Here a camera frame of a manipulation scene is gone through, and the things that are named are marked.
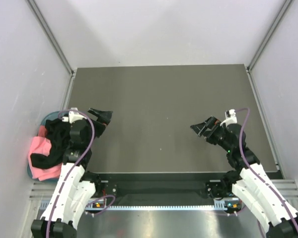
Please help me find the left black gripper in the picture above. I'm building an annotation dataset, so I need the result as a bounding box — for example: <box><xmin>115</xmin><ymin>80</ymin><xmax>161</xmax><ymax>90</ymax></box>
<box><xmin>84</xmin><ymin>108</ymin><xmax>112</xmax><ymax>147</ymax></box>

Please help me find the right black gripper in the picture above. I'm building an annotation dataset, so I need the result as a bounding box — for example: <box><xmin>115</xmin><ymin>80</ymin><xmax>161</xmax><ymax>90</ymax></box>
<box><xmin>190</xmin><ymin>116</ymin><xmax>232</xmax><ymax>152</ymax></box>

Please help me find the black t shirt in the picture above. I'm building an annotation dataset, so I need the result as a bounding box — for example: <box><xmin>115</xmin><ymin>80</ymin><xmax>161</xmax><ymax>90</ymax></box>
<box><xmin>30</xmin><ymin>119</ymin><xmax>73</xmax><ymax>170</ymax></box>

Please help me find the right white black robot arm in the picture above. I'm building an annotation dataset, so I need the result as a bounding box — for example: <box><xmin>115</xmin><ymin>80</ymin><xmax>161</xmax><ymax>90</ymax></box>
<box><xmin>190</xmin><ymin>117</ymin><xmax>298</xmax><ymax>238</ymax></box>

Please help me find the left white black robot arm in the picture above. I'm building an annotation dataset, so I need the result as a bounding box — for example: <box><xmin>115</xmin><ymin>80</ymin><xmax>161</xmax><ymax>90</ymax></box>
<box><xmin>31</xmin><ymin>108</ymin><xmax>113</xmax><ymax>238</ymax></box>

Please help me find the teal plastic basket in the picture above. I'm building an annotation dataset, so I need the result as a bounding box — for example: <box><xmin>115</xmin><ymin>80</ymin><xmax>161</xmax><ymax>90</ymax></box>
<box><xmin>27</xmin><ymin>111</ymin><xmax>61</xmax><ymax>182</ymax></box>

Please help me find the pink t shirt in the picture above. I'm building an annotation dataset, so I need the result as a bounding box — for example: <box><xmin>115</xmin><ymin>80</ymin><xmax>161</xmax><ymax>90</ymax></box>
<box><xmin>27</xmin><ymin>125</ymin><xmax>61</xmax><ymax>181</ymax></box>

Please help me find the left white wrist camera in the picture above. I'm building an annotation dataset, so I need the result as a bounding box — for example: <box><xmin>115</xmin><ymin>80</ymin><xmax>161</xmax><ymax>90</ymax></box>
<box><xmin>61</xmin><ymin>108</ymin><xmax>86</xmax><ymax>124</ymax></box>

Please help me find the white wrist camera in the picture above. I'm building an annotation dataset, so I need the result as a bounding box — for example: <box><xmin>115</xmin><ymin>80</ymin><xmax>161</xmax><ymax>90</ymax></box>
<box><xmin>61</xmin><ymin>108</ymin><xmax>86</xmax><ymax>124</ymax></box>
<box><xmin>220</xmin><ymin>109</ymin><xmax>237</xmax><ymax>127</ymax></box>

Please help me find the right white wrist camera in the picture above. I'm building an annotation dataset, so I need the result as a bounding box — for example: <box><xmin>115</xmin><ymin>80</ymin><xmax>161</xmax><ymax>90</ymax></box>
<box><xmin>220</xmin><ymin>109</ymin><xmax>237</xmax><ymax>127</ymax></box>

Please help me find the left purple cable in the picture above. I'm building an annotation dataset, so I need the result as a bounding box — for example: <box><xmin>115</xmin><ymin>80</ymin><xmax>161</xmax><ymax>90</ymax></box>
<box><xmin>45</xmin><ymin>109</ymin><xmax>116</xmax><ymax>238</ymax></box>

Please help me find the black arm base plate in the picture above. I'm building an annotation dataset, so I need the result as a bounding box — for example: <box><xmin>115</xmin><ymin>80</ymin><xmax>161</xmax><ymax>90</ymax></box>
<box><xmin>91</xmin><ymin>172</ymin><xmax>231</xmax><ymax>206</ymax></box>

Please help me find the grey slotted cable duct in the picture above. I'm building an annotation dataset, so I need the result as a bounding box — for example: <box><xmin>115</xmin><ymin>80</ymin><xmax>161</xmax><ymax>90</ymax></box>
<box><xmin>39</xmin><ymin>200</ymin><xmax>241</xmax><ymax>211</ymax></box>

